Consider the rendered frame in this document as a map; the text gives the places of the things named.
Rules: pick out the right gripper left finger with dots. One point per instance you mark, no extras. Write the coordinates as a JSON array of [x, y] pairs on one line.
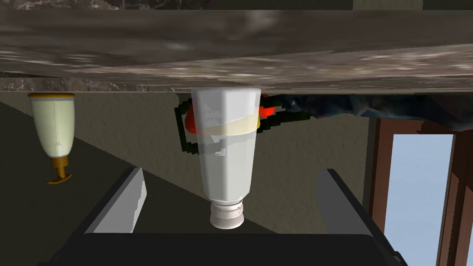
[[122, 207]]

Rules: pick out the white bottle with white cap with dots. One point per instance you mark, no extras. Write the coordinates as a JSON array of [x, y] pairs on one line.
[[226, 155]]

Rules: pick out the cream pump bottle gold nozzle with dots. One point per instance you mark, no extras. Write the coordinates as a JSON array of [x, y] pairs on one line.
[[54, 125]]

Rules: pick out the red and black object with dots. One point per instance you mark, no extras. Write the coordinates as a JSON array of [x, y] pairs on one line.
[[266, 111]]

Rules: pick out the brown framed window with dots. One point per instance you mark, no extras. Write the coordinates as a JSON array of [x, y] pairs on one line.
[[421, 192]]

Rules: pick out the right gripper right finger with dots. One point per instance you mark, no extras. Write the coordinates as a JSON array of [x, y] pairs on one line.
[[340, 207]]

